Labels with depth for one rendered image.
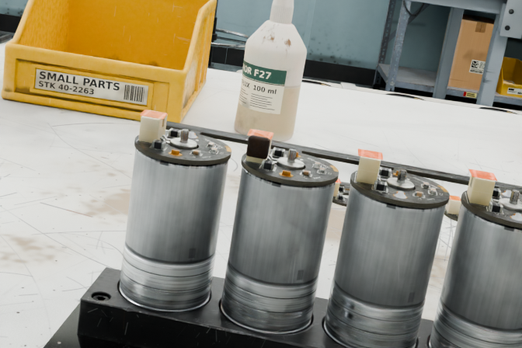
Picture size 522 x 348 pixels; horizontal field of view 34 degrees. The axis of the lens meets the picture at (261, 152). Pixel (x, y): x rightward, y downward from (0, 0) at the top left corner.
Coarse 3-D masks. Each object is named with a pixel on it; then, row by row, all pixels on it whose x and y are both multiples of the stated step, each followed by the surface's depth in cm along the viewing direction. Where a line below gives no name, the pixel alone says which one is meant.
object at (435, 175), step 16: (176, 128) 24; (192, 128) 24; (208, 128) 24; (272, 144) 24; (288, 144) 24; (336, 160) 23; (352, 160) 23; (432, 176) 23; (448, 176) 23; (464, 176) 23
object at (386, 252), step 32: (352, 192) 22; (352, 224) 21; (384, 224) 21; (416, 224) 21; (352, 256) 21; (384, 256) 21; (416, 256) 21; (352, 288) 22; (384, 288) 21; (416, 288) 21; (352, 320) 22; (384, 320) 21; (416, 320) 22
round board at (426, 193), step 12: (384, 168) 22; (420, 180) 22; (360, 192) 21; (372, 192) 21; (384, 192) 21; (396, 192) 21; (408, 192) 21; (420, 192) 21; (432, 192) 21; (444, 192) 22; (396, 204) 21; (408, 204) 20; (420, 204) 21; (432, 204) 21; (444, 204) 21
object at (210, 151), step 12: (168, 132) 23; (180, 132) 23; (144, 144) 22; (156, 144) 22; (168, 144) 22; (204, 144) 23; (216, 144) 23; (156, 156) 21; (168, 156) 21; (180, 156) 21; (192, 156) 21; (204, 156) 22; (216, 156) 22; (228, 156) 22
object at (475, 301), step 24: (504, 192) 22; (456, 240) 22; (480, 240) 21; (504, 240) 20; (456, 264) 21; (480, 264) 21; (504, 264) 21; (456, 288) 21; (480, 288) 21; (504, 288) 21; (456, 312) 21; (480, 312) 21; (504, 312) 21; (432, 336) 22; (456, 336) 22; (480, 336) 21; (504, 336) 21
